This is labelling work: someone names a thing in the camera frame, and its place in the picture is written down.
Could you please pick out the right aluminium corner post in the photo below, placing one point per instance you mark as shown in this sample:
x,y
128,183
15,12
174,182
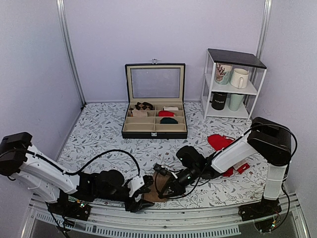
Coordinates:
x,y
264,28

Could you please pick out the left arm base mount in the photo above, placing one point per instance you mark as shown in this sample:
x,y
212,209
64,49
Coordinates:
x,y
70,209

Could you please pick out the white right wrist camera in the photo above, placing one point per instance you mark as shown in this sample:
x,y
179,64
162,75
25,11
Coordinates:
x,y
169,172

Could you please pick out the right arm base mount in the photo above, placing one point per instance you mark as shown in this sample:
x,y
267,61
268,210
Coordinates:
x,y
267,206

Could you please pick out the pale green tumbler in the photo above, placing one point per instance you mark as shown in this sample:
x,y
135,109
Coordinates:
x,y
235,101

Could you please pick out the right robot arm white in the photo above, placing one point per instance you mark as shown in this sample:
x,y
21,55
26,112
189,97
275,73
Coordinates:
x,y
269,139

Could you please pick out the dark green rolled socks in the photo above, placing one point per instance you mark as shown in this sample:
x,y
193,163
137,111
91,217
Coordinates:
x,y
168,120

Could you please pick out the red rolled socks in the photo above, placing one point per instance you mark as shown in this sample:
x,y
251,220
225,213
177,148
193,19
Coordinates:
x,y
166,114

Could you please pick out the aluminium corner post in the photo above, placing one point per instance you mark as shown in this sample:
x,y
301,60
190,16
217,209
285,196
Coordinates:
x,y
69,52
264,28

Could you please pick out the white shelf rack black top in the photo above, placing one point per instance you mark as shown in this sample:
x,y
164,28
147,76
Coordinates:
x,y
257,72

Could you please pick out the red sock pair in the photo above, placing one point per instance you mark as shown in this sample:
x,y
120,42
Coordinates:
x,y
218,142

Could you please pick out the black mug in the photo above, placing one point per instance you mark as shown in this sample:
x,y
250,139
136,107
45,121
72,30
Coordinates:
x,y
218,100

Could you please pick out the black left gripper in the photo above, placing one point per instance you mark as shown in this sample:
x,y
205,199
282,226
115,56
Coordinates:
x,y
133,207

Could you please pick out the floral patterned table mat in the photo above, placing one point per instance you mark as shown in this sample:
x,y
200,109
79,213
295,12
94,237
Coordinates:
x,y
96,142

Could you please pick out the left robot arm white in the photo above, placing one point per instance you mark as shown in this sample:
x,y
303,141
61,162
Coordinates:
x,y
20,159

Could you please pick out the tan ribbed sock pair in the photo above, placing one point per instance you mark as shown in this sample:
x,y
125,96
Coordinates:
x,y
159,183

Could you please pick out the cream rolled socks left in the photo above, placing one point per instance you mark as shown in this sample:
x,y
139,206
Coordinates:
x,y
139,113

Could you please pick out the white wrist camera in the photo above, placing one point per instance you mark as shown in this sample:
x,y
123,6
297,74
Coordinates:
x,y
169,172
139,182

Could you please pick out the argyle patterned rolled socks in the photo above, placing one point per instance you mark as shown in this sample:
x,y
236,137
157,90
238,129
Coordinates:
x,y
145,106

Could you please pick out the left aluminium corner post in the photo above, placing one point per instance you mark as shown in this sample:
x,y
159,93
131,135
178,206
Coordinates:
x,y
69,52

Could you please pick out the cream white mug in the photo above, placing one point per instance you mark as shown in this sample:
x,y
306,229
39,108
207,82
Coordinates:
x,y
239,78

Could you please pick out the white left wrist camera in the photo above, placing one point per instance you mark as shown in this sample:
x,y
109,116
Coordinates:
x,y
139,182

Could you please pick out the coral pattern mug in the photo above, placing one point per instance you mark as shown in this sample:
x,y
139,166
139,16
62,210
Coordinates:
x,y
223,73

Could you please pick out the black compartment storage box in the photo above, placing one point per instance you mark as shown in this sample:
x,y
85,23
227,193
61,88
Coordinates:
x,y
160,84

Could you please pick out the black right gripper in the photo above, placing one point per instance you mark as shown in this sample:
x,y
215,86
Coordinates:
x,y
176,188

